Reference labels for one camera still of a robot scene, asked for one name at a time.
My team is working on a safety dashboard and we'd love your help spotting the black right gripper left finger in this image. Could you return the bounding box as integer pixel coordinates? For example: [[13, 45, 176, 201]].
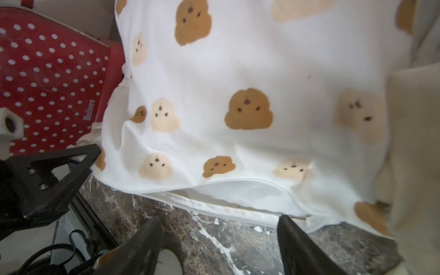
[[95, 217, 163, 275]]

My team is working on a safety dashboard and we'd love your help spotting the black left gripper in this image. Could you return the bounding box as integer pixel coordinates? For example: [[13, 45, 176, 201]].
[[1, 144, 101, 241]]

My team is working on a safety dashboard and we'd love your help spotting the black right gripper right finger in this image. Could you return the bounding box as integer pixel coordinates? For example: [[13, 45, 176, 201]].
[[277, 215, 345, 275]]

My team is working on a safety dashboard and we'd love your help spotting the cream animal print pillow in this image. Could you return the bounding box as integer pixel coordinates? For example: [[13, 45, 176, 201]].
[[374, 0, 440, 275]]

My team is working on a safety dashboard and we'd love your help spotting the white bear print pillow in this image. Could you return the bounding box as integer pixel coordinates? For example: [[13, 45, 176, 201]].
[[77, 1, 418, 236]]

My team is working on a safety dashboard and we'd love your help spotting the red polka dot toaster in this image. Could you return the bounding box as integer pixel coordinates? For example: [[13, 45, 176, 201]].
[[1, 1, 125, 158]]

